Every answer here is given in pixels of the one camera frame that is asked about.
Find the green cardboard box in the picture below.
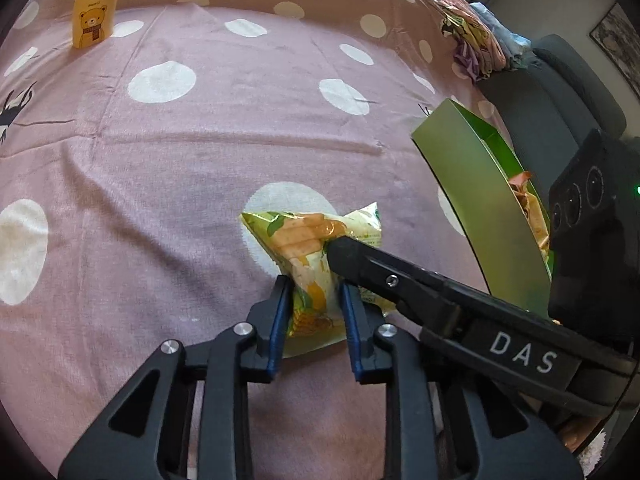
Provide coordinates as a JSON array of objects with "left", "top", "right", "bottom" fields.
[{"left": 411, "top": 98, "right": 557, "bottom": 319}]

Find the pink polka dot blanket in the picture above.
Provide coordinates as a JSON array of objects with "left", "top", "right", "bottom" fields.
[{"left": 0, "top": 0, "right": 557, "bottom": 480}]

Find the yellow bear pouch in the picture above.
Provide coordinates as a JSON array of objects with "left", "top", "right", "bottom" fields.
[{"left": 71, "top": 0, "right": 122, "bottom": 50}]

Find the orange snack bag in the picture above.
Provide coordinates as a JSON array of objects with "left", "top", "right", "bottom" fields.
[{"left": 507, "top": 171, "right": 537, "bottom": 217}]

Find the grey sofa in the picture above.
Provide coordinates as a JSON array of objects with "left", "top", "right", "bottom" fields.
[{"left": 477, "top": 34, "right": 640, "bottom": 173}]

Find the yellow green snack bag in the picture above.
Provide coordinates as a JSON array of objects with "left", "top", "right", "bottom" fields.
[{"left": 240, "top": 201, "right": 386, "bottom": 359}]

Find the pile of folded clothes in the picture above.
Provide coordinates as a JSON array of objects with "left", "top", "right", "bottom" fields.
[{"left": 440, "top": 0, "right": 534, "bottom": 84}]

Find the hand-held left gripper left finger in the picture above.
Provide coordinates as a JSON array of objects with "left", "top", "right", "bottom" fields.
[{"left": 57, "top": 275, "right": 296, "bottom": 480}]

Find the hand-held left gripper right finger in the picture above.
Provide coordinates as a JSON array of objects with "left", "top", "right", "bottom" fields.
[{"left": 339, "top": 282, "right": 586, "bottom": 480}]

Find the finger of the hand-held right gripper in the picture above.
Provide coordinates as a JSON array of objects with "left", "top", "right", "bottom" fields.
[{"left": 325, "top": 236, "right": 468, "bottom": 332}]

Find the framed landscape painting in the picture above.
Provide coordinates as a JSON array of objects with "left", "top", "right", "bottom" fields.
[{"left": 590, "top": 1, "right": 640, "bottom": 87}]

